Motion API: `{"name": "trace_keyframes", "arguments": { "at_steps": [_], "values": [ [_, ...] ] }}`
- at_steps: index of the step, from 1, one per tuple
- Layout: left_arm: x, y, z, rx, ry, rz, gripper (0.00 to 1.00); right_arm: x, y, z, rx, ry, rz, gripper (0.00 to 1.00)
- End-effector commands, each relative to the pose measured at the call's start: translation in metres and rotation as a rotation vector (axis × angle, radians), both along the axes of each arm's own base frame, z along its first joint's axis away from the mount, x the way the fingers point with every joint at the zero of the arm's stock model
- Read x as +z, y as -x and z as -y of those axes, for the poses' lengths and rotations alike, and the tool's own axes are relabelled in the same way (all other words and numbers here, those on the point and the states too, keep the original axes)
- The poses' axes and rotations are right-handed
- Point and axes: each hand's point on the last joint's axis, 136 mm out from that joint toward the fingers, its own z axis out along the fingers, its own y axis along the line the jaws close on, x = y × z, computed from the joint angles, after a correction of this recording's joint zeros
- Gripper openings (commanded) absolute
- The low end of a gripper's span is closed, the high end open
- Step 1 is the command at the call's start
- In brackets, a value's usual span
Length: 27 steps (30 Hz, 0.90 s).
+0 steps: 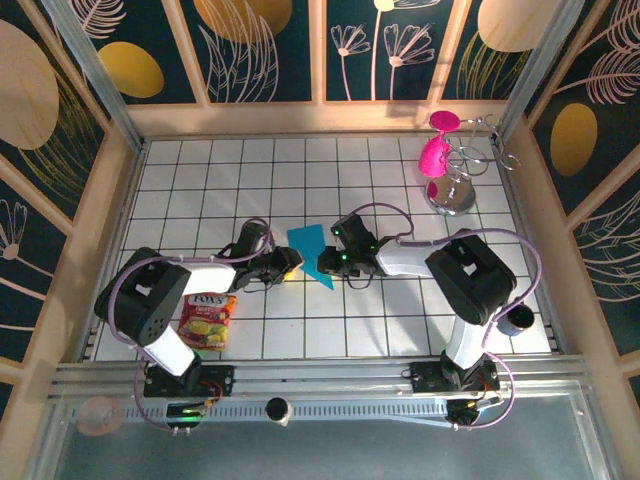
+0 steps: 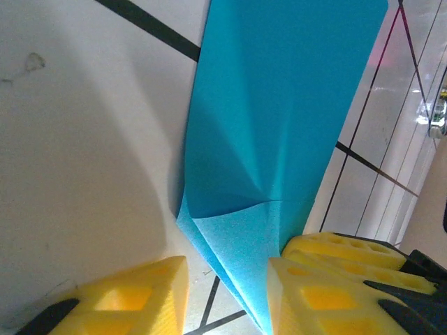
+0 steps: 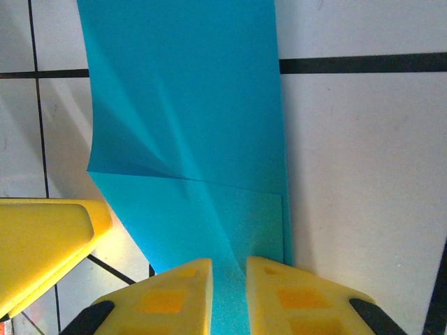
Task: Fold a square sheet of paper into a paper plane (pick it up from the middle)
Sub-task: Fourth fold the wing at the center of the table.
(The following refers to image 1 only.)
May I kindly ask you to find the blue cloth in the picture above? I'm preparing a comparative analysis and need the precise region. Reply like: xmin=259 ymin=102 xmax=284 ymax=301
xmin=287 ymin=224 xmax=335 ymax=292

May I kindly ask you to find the red fruit candy bag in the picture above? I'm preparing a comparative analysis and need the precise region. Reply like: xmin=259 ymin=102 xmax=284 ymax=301
xmin=178 ymin=292 xmax=238 ymax=352

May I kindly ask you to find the pink wine glass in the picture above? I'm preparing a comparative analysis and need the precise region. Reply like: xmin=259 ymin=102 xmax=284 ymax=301
xmin=418 ymin=110 xmax=462 ymax=180

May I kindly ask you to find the black round knob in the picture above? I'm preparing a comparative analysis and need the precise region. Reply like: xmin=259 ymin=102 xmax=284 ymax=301
xmin=264 ymin=397 xmax=294 ymax=426

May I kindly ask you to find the dark mug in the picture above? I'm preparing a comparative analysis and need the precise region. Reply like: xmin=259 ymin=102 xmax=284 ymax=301
xmin=499 ymin=297 xmax=536 ymax=337

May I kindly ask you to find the translucent round disc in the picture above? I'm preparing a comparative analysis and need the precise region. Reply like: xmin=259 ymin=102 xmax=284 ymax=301
xmin=75 ymin=396 xmax=125 ymax=437

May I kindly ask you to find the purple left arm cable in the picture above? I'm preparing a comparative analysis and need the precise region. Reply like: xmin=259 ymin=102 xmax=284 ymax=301
xmin=108 ymin=217 xmax=276 ymax=434

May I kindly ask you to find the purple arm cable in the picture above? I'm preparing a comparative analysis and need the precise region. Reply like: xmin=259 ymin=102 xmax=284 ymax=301
xmin=352 ymin=202 xmax=544 ymax=432
xmin=108 ymin=217 xmax=276 ymax=434

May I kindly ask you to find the aluminium mounting rail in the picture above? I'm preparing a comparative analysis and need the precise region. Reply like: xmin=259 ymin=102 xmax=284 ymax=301
xmin=47 ymin=353 xmax=594 ymax=401

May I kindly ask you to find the chrome wire glass rack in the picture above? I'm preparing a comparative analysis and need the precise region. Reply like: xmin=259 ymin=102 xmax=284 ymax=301
xmin=424 ymin=114 xmax=521 ymax=217

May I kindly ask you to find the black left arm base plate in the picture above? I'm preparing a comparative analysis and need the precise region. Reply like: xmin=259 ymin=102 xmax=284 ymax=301
xmin=142 ymin=363 xmax=236 ymax=399

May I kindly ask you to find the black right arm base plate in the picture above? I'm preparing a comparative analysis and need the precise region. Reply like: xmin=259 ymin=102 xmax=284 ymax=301
xmin=408 ymin=360 xmax=501 ymax=396

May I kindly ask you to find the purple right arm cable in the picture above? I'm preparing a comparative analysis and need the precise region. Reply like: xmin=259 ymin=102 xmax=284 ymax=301
xmin=352 ymin=202 xmax=544 ymax=432

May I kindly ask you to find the slotted grey cable duct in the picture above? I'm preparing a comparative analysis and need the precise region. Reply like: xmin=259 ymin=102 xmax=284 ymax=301
xmin=69 ymin=399 xmax=451 ymax=427

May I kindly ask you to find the grey table side rail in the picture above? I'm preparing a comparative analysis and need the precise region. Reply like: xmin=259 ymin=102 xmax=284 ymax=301
xmin=494 ymin=139 xmax=566 ymax=351
xmin=77 ymin=139 xmax=149 ymax=362

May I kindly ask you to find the aluminium frame post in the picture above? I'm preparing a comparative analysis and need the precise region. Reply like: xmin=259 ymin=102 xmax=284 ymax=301
xmin=38 ymin=0 xmax=147 ymax=151
xmin=492 ymin=0 xmax=589 ymax=146

